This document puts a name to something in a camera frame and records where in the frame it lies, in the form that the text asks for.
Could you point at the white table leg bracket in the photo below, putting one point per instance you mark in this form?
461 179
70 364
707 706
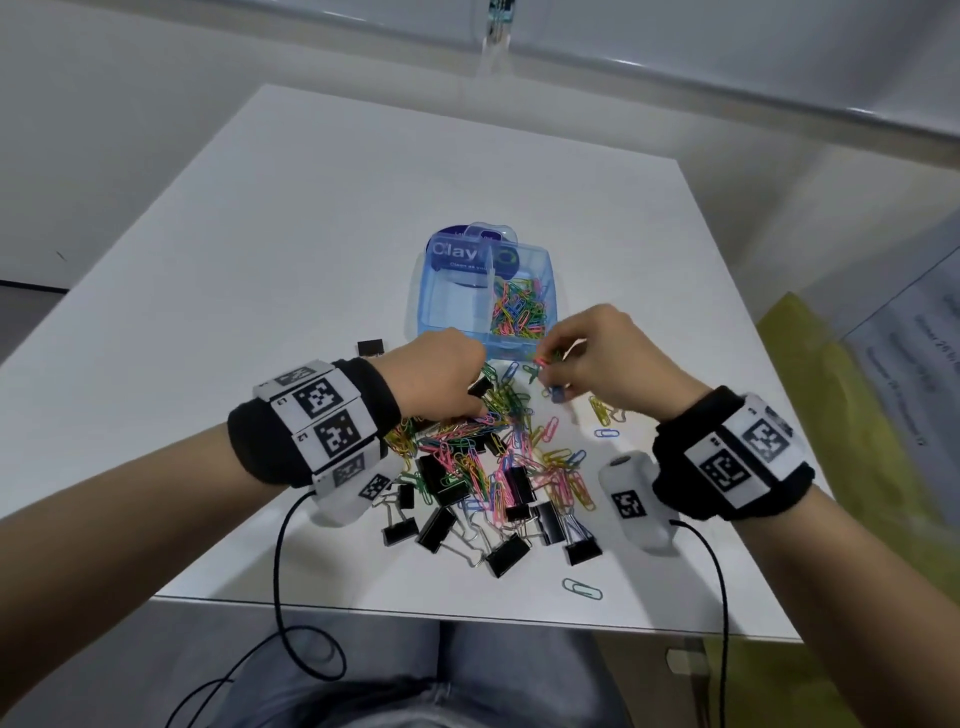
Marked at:
686 663

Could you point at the person's right fingers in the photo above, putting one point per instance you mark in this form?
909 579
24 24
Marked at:
564 346

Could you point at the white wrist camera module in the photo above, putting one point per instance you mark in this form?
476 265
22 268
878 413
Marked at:
637 506
352 499

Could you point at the person's left fingers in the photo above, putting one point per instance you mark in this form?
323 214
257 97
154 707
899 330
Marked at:
471 360

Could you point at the white printed paper sheet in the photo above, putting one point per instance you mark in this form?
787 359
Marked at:
915 360

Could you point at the black wristband with marker tags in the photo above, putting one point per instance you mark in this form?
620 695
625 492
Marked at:
322 420
739 457

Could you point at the small lone black binder clip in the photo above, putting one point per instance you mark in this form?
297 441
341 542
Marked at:
370 347

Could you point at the green paper clip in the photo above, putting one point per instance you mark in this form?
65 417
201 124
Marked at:
534 370

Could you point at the person's right hand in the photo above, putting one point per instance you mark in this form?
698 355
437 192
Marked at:
622 360

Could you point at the grey whiteboard rail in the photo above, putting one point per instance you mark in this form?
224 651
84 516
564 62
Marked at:
675 75

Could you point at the clear blue plastic box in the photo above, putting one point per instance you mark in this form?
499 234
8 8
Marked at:
450 300

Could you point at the person's left forearm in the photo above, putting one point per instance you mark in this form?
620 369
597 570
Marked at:
112 540

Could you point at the person's grey jeans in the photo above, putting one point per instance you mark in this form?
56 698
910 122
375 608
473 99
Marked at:
420 675

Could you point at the pile of coloured paper clips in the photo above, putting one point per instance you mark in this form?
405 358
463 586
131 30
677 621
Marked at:
517 435

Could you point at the person's left hand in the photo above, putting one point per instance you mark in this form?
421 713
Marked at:
431 371

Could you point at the pile of black binder clips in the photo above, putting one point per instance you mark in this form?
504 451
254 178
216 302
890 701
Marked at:
510 555

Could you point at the hanging whiteboard eraser holder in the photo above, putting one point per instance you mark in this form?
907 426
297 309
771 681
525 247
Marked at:
495 37

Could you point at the person's right forearm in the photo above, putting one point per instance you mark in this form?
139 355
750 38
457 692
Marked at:
847 600

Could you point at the heap of boxed paper clips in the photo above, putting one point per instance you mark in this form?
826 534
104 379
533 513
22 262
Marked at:
519 307

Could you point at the light blue lone paper clip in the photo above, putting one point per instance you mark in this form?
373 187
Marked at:
583 589

